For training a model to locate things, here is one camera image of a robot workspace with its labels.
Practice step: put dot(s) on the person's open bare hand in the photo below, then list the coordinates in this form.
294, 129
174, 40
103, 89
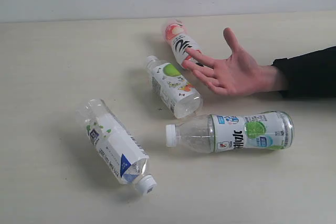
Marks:
238, 75

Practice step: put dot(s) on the lime label clear bottle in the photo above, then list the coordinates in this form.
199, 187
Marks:
272, 130

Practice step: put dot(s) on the peach label bottle black cap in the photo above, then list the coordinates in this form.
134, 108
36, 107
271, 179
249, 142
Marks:
176, 36

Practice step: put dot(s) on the forearm in black sleeve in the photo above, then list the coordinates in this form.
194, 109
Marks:
309, 76

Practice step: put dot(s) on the butterfly label clear bottle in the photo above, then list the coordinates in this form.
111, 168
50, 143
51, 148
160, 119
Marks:
176, 92

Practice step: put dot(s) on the blue white label bottle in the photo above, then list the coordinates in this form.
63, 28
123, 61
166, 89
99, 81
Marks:
126, 159

